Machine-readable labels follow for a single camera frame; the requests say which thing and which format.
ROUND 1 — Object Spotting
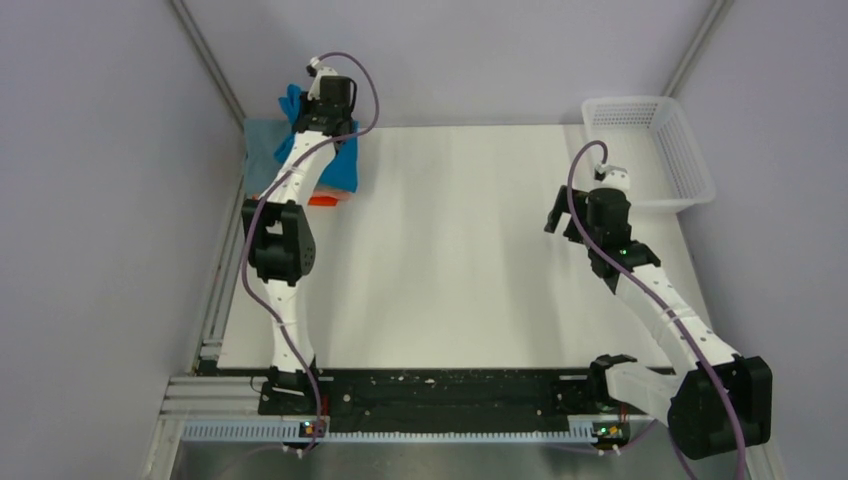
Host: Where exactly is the left aluminium corner post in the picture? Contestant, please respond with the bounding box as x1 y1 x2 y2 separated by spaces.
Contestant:
167 0 246 131

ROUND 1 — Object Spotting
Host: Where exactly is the aluminium frame rail front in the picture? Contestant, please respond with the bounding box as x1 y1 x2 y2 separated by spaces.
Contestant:
142 374 770 480

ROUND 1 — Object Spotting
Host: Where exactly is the white plastic basket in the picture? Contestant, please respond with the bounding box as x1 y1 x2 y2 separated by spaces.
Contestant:
581 95 716 214

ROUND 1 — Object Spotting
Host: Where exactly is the right aluminium corner post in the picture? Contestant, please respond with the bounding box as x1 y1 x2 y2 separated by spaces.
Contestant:
662 0 735 98

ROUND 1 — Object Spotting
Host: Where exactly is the folded grey-blue t-shirt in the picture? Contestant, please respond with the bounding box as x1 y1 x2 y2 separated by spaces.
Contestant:
244 118 291 197

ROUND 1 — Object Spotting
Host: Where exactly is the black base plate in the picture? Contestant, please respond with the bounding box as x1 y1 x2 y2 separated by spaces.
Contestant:
258 369 638 434

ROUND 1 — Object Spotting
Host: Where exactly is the aluminium corner post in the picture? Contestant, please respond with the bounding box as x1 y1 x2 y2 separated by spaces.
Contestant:
167 0 246 131
662 0 735 98

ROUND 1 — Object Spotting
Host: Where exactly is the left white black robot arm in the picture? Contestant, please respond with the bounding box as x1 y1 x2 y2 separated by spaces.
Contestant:
241 71 358 414

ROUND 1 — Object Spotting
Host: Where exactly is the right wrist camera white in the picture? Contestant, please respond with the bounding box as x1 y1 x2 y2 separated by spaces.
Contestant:
594 164 631 193

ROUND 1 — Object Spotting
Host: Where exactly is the bright blue t-shirt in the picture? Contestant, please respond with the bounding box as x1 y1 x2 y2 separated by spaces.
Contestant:
273 84 359 194

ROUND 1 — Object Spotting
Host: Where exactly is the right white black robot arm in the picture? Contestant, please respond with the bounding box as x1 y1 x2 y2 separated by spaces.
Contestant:
544 186 773 460

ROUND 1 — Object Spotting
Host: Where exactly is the folded pink t-shirt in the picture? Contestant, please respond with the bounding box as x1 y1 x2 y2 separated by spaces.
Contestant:
313 189 353 202

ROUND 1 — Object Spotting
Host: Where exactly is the folded orange t-shirt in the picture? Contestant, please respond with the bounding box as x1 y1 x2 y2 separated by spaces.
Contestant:
308 195 340 207

